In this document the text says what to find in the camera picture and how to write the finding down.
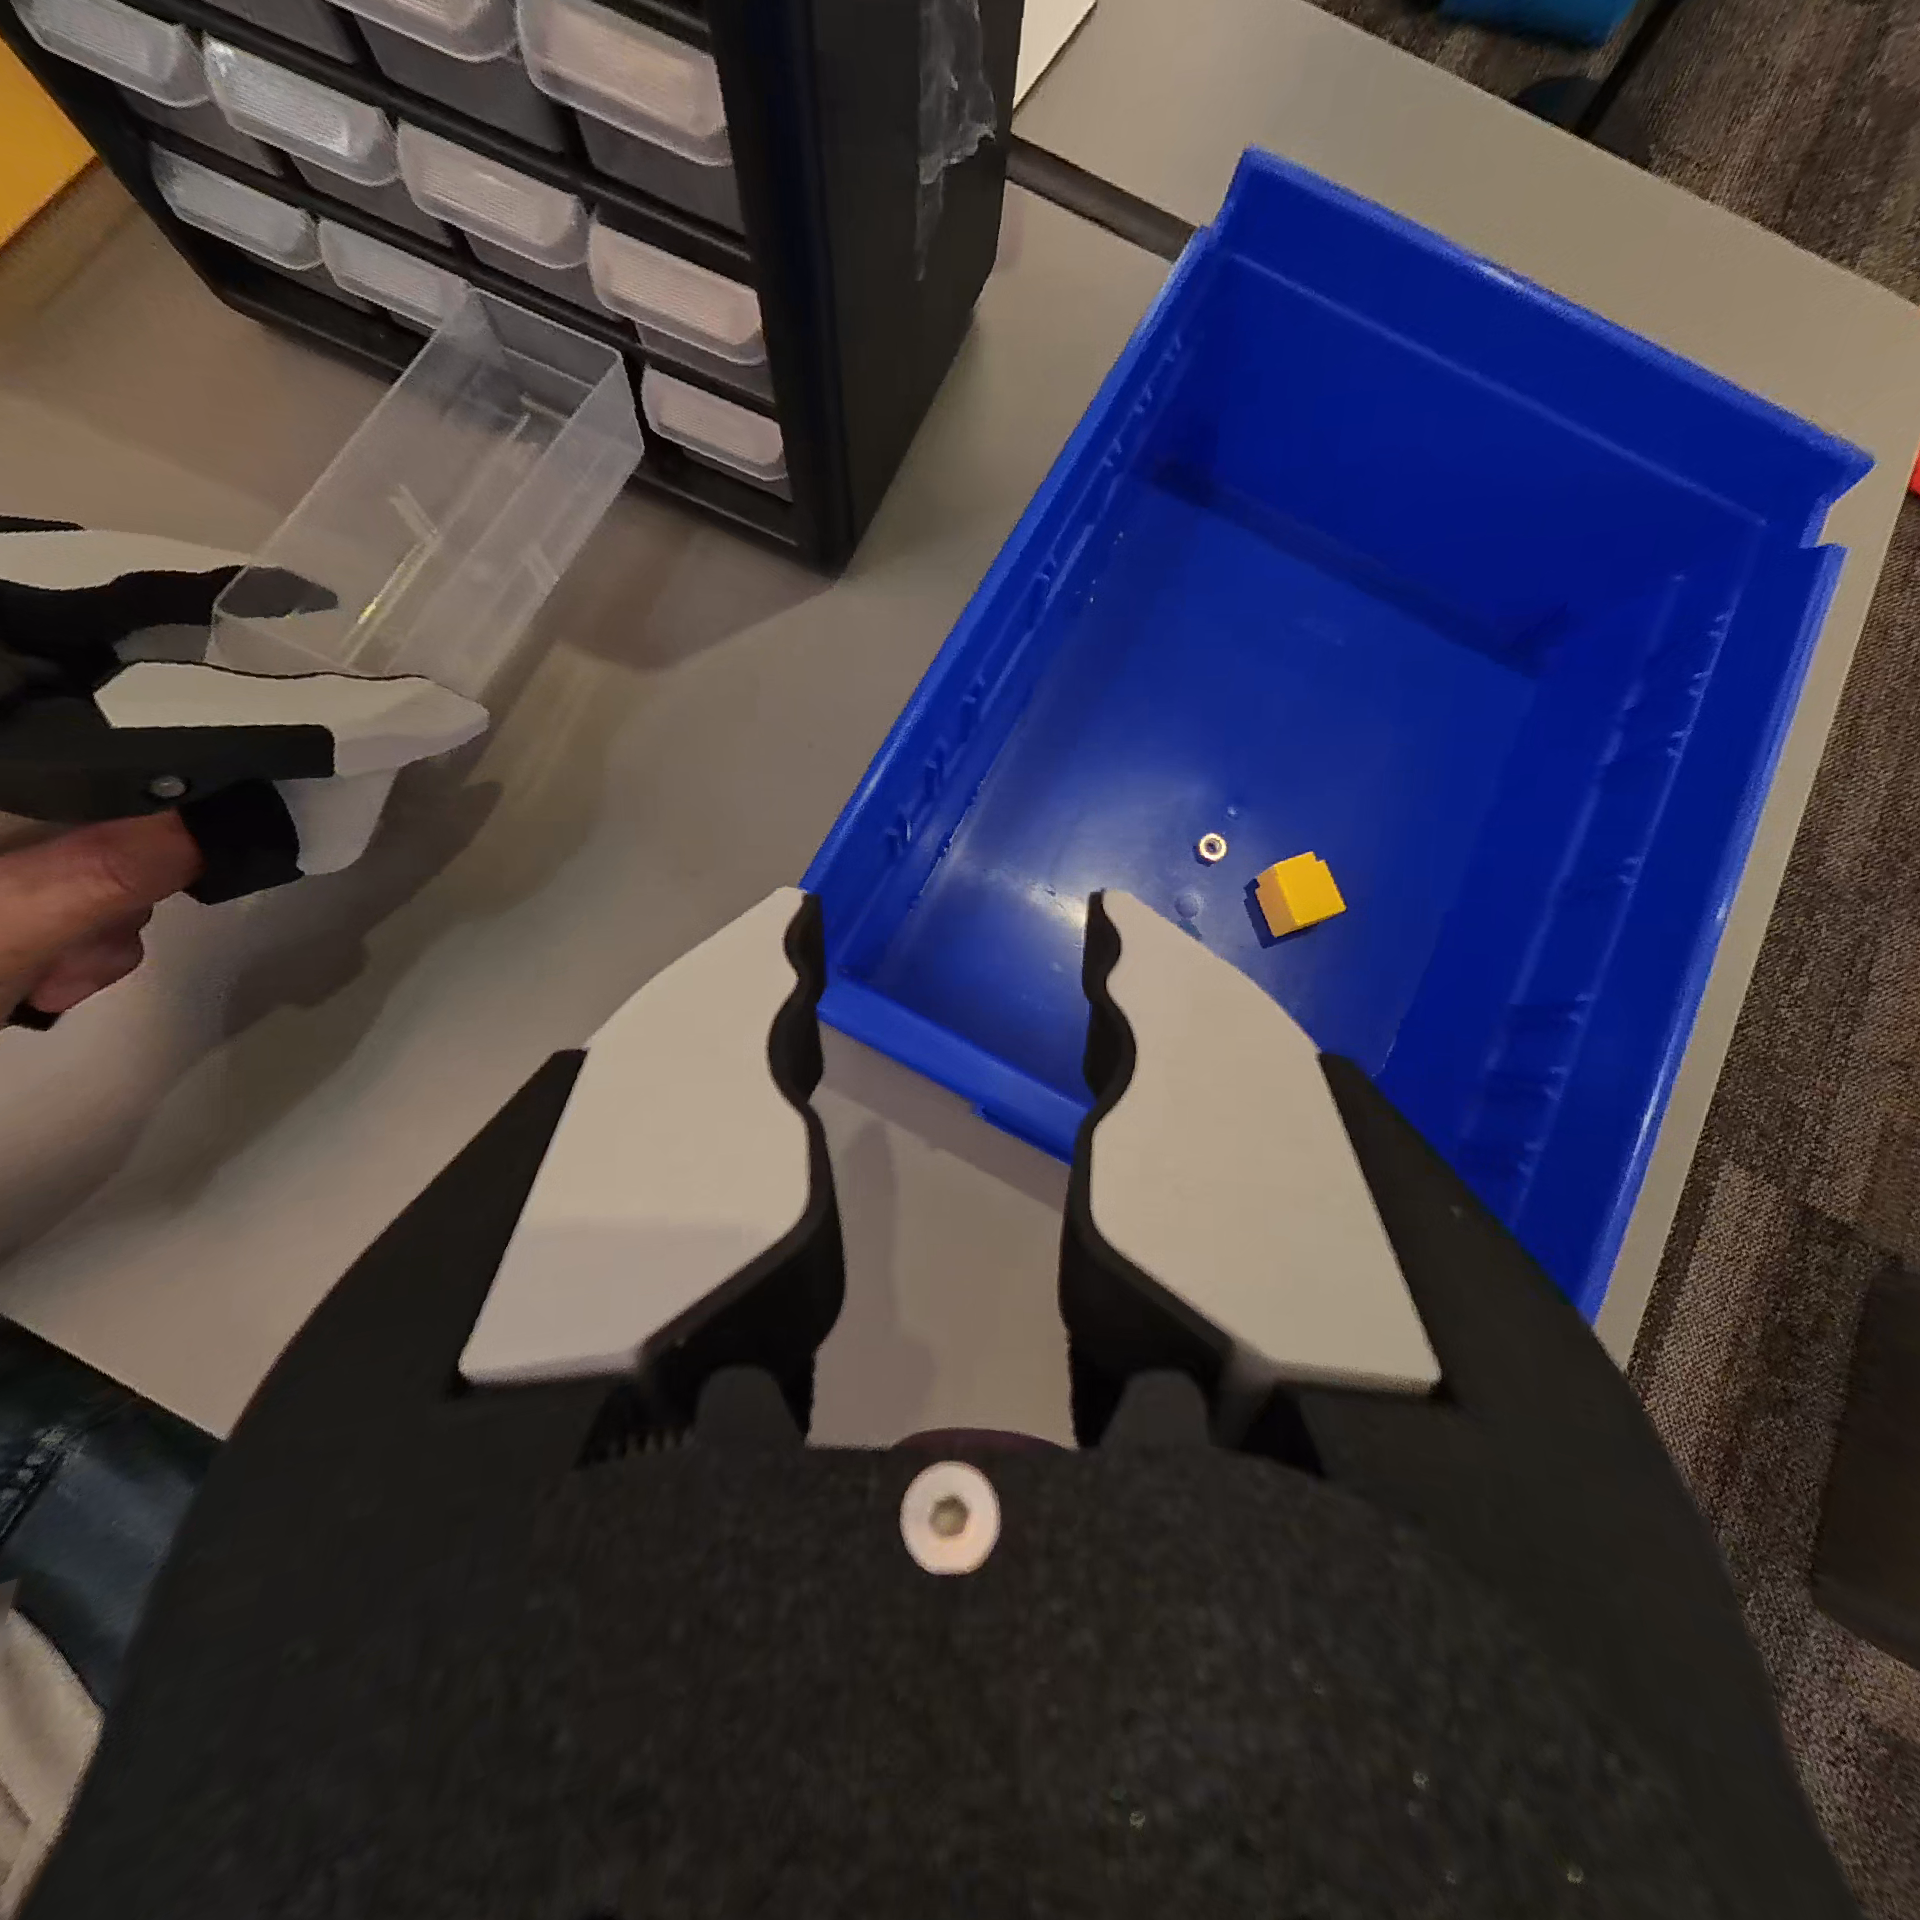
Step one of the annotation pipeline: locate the blue plastic bin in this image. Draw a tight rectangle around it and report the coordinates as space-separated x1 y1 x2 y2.
797 144 1880 1322

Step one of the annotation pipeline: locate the black box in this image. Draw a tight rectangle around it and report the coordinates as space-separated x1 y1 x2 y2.
1806 1259 1920 1656

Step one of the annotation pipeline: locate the set of clear cabinet drawers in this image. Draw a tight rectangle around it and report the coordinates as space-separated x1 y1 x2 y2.
0 0 793 505

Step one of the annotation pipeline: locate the yellow plastic bin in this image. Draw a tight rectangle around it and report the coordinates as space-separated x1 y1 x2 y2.
0 48 98 249

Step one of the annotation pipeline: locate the person's left hand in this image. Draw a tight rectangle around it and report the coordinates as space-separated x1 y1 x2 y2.
0 814 207 1029

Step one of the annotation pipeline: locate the clear tape strip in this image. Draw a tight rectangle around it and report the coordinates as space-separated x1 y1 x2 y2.
901 0 1000 282

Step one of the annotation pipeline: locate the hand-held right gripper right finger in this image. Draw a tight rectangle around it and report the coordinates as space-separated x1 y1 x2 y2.
1063 890 1446 1451

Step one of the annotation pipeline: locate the person's white shirt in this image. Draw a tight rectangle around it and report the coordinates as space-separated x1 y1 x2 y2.
0 1593 108 1865

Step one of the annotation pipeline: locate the clear plastic drawer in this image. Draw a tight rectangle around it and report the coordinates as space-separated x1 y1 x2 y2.
210 290 647 709

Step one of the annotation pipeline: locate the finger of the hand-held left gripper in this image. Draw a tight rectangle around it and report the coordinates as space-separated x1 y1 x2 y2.
0 523 340 664
89 661 495 777

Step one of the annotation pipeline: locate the blue bag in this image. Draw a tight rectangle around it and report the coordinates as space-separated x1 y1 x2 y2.
1436 0 1636 48

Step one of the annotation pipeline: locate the black drawer cabinet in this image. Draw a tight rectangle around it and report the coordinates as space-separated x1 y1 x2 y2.
0 0 1031 573

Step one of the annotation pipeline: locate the yellow plastic block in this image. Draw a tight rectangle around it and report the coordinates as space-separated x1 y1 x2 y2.
1252 854 1350 946

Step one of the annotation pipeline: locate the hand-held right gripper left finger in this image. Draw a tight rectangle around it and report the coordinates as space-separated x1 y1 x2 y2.
457 885 847 1434

